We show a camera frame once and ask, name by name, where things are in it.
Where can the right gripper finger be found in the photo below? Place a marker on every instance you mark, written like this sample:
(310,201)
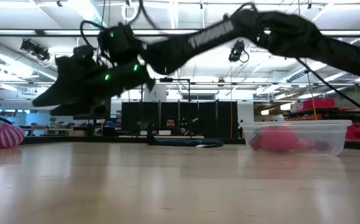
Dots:
(53,93)
(80,109)

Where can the white laptop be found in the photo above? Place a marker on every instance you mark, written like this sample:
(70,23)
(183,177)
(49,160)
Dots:
(164,132)

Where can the white cloth tag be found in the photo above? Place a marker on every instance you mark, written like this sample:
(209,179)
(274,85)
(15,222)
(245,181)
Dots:
(203,145)

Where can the small red toy fruit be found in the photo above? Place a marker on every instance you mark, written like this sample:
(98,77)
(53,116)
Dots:
(254,143)
(322,145)

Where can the black room partition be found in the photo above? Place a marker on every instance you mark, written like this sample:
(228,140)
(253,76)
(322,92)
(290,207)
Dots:
(207,119)

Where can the person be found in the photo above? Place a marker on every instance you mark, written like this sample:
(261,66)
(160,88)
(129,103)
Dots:
(171,124)

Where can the red storage bins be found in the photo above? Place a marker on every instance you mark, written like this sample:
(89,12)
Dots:
(318,103)

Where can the black ceiling device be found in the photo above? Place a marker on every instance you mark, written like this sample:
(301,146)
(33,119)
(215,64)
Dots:
(35,49)

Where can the navy blue folded cloth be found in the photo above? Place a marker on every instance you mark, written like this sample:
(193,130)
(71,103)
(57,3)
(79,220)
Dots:
(182,142)

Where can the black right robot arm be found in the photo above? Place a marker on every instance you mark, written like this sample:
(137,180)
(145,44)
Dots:
(214,34)

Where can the pink toy dragon fruit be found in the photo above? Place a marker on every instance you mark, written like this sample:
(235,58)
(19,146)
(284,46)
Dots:
(277,138)

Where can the magenta white spiky ball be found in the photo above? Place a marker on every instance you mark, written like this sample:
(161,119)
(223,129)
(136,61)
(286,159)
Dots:
(5,136)

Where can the small background potted plant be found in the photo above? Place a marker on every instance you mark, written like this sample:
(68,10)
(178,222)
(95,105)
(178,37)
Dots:
(142,126)

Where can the black overhead camera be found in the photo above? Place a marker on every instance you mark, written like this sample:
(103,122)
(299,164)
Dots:
(237,51)

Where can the clear plastic tupperware container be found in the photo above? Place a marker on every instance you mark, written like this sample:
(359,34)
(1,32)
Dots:
(296,124)

